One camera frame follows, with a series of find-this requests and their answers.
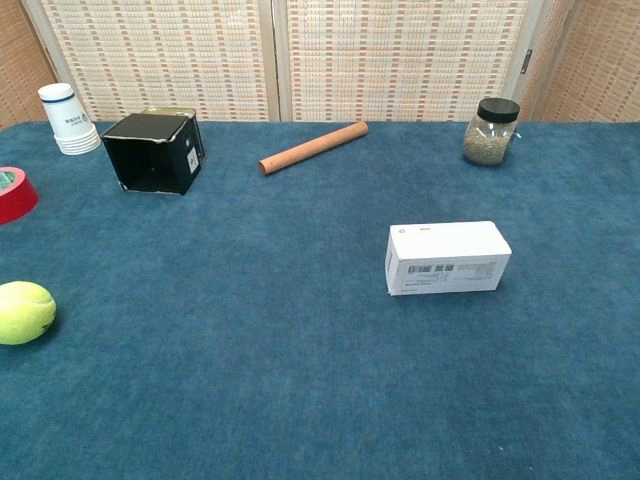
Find glass jar with black lid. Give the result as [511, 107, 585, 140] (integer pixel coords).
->
[462, 97, 522, 167]

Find brown wooden cylinder rod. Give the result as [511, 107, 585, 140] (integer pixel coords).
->
[257, 121, 370, 177]

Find white paper cup stack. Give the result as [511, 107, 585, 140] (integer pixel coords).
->
[37, 82, 102, 157]

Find brown woven screen panel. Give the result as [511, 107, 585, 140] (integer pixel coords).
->
[0, 0, 57, 132]
[517, 0, 640, 124]

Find yellow tennis ball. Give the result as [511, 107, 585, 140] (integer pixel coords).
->
[0, 280, 57, 346]

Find pale woven screen panel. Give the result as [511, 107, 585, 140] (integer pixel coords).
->
[272, 0, 544, 123]
[22, 0, 280, 123]

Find black open cardboard box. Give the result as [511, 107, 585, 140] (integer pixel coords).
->
[100, 112, 207, 197]

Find white labelled carton box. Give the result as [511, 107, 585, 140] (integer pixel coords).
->
[384, 220, 513, 297]

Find red adhesive tape roll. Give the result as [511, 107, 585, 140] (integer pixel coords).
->
[0, 166, 40, 226]

